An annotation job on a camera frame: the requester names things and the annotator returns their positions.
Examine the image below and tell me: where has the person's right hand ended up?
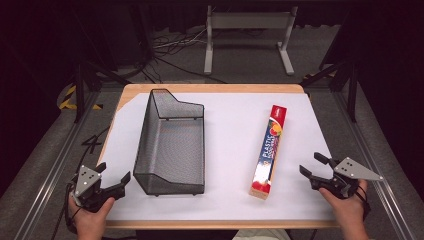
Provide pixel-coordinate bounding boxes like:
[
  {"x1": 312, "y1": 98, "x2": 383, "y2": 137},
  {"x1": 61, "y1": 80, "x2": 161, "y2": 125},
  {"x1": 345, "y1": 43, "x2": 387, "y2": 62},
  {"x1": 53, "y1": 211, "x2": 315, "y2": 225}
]
[{"x1": 318, "y1": 179, "x2": 372, "y2": 232}]

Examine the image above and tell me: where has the black wire mesh basket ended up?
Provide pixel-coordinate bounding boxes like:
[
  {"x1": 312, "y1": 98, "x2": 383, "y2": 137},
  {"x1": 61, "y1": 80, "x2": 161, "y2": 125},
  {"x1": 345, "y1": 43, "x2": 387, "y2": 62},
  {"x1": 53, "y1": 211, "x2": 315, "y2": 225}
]
[{"x1": 132, "y1": 88, "x2": 206, "y2": 197}]

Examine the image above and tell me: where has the black metal stand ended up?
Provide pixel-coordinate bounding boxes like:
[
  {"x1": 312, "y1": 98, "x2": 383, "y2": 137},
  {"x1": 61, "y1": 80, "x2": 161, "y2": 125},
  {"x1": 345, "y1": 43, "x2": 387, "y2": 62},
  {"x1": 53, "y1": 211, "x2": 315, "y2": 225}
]
[
  {"x1": 71, "y1": 59, "x2": 132, "y2": 124},
  {"x1": 299, "y1": 57, "x2": 362, "y2": 123}
]

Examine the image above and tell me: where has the person's left hand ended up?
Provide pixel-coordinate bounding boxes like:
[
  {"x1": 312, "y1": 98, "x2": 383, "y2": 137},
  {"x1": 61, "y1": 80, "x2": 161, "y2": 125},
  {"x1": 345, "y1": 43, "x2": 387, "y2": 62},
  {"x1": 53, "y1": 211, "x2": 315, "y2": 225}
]
[{"x1": 67, "y1": 194, "x2": 116, "y2": 235}]

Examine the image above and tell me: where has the black wrist strap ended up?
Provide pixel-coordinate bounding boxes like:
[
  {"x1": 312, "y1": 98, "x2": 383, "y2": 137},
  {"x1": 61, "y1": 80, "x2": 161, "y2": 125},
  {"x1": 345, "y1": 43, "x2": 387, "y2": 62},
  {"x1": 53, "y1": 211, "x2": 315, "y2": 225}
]
[{"x1": 353, "y1": 185, "x2": 372, "y2": 221}]

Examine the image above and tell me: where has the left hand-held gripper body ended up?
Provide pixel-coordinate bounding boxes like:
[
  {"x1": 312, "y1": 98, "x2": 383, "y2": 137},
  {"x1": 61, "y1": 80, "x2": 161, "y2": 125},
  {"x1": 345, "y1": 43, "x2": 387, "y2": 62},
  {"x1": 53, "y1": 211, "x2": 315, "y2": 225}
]
[{"x1": 68, "y1": 164, "x2": 118, "y2": 213}]

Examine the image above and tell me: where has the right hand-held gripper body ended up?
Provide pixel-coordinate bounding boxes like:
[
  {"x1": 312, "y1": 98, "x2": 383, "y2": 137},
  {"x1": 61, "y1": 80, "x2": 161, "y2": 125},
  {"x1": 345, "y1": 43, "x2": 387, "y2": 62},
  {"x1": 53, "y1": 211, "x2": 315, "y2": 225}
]
[{"x1": 309, "y1": 156, "x2": 385, "y2": 201}]

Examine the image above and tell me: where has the bundle of floor cables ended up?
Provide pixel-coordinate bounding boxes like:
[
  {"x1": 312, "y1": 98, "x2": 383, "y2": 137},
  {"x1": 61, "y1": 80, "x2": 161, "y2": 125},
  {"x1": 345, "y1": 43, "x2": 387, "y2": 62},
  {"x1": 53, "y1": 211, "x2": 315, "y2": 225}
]
[{"x1": 146, "y1": 26, "x2": 229, "y2": 85}]

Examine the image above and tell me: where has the person's light clothing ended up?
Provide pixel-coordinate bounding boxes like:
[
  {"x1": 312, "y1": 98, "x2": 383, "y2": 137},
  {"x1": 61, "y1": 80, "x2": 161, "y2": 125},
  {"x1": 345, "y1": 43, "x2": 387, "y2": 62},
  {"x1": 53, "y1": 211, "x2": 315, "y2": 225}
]
[{"x1": 232, "y1": 228, "x2": 288, "y2": 240}]

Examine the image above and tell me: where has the white paper sheet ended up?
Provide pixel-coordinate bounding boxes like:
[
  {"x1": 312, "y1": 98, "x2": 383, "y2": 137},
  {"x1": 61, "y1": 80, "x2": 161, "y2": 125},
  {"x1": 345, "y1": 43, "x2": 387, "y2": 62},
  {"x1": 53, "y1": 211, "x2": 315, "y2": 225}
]
[{"x1": 99, "y1": 92, "x2": 336, "y2": 222}]

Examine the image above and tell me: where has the yellow black hazard tape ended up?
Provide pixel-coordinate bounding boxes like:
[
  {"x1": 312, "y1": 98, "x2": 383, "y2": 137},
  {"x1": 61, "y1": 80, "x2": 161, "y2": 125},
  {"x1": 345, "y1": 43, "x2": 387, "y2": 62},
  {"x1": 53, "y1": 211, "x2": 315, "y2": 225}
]
[{"x1": 58, "y1": 84, "x2": 103, "y2": 111}]

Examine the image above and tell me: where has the long red plastic wrap box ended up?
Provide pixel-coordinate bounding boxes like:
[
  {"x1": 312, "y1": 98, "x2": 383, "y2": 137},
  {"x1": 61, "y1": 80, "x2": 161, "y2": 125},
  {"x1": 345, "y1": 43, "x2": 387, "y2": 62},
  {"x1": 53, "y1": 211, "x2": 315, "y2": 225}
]
[{"x1": 248, "y1": 104, "x2": 288, "y2": 201}]

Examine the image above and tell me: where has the white metal stand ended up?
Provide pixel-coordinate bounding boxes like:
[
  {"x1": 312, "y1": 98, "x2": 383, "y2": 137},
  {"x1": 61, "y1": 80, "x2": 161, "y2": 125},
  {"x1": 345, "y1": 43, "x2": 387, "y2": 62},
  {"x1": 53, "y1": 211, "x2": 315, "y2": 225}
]
[{"x1": 203, "y1": 4, "x2": 299, "y2": 77}]

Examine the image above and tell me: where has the aluminium rail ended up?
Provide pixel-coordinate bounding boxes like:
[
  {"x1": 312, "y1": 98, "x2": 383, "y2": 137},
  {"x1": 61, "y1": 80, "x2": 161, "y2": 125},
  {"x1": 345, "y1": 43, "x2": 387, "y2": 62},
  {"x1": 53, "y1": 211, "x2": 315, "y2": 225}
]
[
  {"x1": 332, "y1": 89, "x2": 418, "y2": 240},
  {"x1": 13, "y1": 89, "x2": 101, "y2": 240}
]

